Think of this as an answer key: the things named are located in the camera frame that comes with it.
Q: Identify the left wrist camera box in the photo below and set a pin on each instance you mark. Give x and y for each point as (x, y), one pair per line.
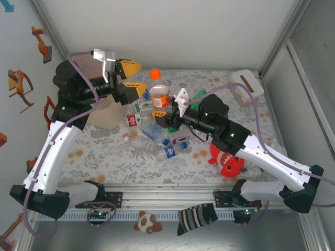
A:
(107, 62)

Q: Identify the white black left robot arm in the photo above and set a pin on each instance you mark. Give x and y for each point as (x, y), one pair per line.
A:
(52, 157)

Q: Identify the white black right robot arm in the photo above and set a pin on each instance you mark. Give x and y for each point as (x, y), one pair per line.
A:
(274, 162)

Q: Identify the small blue label water bottle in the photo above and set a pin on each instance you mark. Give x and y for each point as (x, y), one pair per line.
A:
(146, 95)

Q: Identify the small lime label bottle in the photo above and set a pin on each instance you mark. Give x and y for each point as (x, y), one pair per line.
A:
(144, 106)

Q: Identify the square purple label bottle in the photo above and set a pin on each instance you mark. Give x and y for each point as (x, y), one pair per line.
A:
(178, 138)

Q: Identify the black white striped sock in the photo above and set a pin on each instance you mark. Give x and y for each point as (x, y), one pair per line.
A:
(196, 217)

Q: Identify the red shark plush toy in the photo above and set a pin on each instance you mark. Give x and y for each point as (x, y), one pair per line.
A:
(230, 167)

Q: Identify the clear Pepsi bottle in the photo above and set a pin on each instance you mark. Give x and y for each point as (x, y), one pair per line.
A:
(170, 153)

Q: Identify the black controller board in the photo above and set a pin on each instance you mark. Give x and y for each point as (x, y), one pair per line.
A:
(242, 215)
(98, 214)

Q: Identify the orange label orange cap bottle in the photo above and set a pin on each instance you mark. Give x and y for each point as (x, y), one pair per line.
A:
(159, 100)

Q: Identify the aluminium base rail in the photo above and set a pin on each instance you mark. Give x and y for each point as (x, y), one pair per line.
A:
(170, 196)

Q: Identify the white pink tissue box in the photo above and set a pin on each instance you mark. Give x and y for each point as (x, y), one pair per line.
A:
(236, 78)

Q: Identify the orange wall model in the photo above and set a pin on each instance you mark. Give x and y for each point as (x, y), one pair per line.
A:
(2, 138)
(48, 115)
(42, 47)
(19, 216)
(13, 83)
(30, 163)

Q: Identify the clear bottle white cap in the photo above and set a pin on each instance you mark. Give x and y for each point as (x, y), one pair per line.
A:
(141, 143)

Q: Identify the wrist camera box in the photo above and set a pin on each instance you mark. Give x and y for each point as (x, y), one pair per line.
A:
(107, 62)
(180, 98)

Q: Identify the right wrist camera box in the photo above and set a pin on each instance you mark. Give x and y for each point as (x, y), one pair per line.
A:
(180, 98)

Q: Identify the beige ribbed plastic bin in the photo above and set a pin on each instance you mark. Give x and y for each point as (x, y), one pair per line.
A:
(104, 117)

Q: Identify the red label clear bottle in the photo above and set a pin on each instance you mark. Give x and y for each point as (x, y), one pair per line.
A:
(134, 120)

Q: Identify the brown white panda plush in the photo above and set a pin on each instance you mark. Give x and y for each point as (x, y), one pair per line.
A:
(145, 222)

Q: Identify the aluminium frame post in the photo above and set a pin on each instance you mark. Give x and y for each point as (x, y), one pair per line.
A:
(284, 36)
(45, 18)

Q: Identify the blue wall model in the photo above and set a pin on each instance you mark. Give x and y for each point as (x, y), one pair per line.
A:
(9, 6)

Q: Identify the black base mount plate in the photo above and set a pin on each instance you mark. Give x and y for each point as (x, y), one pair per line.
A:
(115, 200)
(222, 200)

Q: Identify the crushed green plastic bottle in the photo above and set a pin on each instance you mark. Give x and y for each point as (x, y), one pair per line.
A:
(200, 94)

